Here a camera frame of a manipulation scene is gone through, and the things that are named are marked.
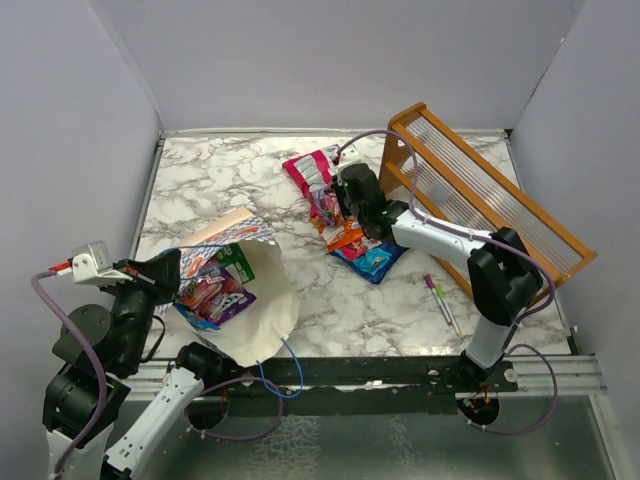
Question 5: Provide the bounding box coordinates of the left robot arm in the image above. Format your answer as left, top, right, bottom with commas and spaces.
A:
31, 242, 223, 479

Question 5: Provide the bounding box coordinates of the orange snack bag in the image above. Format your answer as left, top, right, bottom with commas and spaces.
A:
321, 218, 363, 252

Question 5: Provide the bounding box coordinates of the blue checkered paper bag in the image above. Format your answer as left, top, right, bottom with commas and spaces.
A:
155, 207, 301, 378

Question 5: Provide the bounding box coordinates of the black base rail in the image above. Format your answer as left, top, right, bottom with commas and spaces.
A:
183, 353, 519, 419

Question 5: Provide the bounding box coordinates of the purple marker pen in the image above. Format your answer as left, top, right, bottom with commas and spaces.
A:
425, 274, 453, 326

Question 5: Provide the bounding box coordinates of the purple Fox's candy bag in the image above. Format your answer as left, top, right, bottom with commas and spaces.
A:
309, 187, 346, 233
175, 267, 257, 327

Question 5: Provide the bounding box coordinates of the blue colourful candy bag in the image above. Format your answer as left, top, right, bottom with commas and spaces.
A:
173, 303, 220, 331

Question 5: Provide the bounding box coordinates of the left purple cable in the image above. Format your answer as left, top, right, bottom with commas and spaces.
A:
30, 269, 109, 476

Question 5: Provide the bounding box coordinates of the blue snack bag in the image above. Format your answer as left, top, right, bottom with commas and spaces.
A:
331, 242, 407, 285

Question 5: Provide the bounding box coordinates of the green snack bag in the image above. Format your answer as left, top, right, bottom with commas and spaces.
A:
215, 243, 255, 284

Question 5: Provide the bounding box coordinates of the pink snack bag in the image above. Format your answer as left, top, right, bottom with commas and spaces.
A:
282, 144, 338, 198

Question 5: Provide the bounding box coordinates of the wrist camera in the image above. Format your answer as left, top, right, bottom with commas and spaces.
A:
329, 145, 361, 166
49, 241, 132, 287

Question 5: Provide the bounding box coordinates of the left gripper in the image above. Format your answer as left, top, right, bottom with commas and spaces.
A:
102, 246, 184, 369

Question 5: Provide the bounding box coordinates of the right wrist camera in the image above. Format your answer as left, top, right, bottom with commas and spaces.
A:
329, 145, 361, 166

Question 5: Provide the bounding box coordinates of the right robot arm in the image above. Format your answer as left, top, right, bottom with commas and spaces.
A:
331, 162, 543, 391

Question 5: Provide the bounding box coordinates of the wooden shelf rack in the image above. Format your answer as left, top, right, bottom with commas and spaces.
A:
379, 103, 597, 287

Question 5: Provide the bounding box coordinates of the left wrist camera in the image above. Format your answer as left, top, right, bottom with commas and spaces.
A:
49, 241, 132, 287

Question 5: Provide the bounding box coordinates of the pink red candy bag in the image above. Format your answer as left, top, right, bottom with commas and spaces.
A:
336, 236, 381, 261

